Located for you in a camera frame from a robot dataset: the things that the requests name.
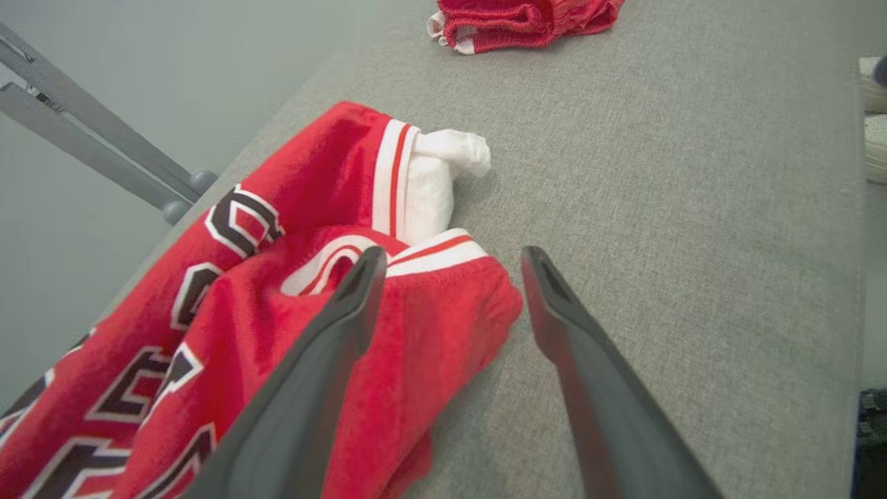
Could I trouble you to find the white shoe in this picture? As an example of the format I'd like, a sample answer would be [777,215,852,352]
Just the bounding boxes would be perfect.
[859,55,887,113]

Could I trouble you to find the grey fabric sofa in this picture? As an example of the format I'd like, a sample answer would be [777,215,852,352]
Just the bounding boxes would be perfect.
[97,0,867,499]

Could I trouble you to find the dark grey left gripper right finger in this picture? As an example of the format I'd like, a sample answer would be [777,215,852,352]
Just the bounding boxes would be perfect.
[521,246,725,499]

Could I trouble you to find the red jersey with white sleeves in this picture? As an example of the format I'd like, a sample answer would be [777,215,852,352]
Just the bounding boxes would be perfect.
[0,102,524,499]

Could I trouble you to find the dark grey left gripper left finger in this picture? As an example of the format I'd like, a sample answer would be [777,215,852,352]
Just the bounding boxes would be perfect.
[182,246,387,499]

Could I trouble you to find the red shorts with white stripe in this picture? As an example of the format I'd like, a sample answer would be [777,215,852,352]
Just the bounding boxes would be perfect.
[426,0,624,55]

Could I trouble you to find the grey partition post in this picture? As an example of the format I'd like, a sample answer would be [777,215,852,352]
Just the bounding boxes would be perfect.
[0,24,217,224]

